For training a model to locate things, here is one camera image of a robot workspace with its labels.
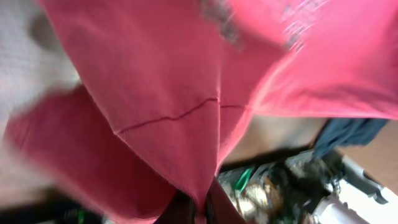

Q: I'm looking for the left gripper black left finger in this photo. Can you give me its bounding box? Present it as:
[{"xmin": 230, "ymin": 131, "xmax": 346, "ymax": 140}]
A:
[{"xmin": 154, "ymin": 191, "xmax": 195, "ymax": 224}]

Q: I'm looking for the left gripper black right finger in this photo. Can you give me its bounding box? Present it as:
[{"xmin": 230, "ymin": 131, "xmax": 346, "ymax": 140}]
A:
[{"xmin": 205, "ymin": 177, "xmax": 246, "ymax": 224}]

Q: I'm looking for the orange printed t-shirt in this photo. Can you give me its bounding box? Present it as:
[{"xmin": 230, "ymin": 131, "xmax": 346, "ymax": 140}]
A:
[{"xmin": 5, "ymin": 0, "xmax": 397, "ymax": 223}]

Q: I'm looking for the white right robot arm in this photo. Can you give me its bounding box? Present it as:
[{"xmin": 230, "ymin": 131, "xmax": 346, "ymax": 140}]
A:
[{"xmin": 313, "ymin": 156, "xmax": 397, "ymax": 224}]

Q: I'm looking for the navy blue garment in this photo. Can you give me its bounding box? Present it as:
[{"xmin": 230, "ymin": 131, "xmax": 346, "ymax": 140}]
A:
[{"xmin": 313, "ymin": 118, "xmax": 389, "ymax": 159}]

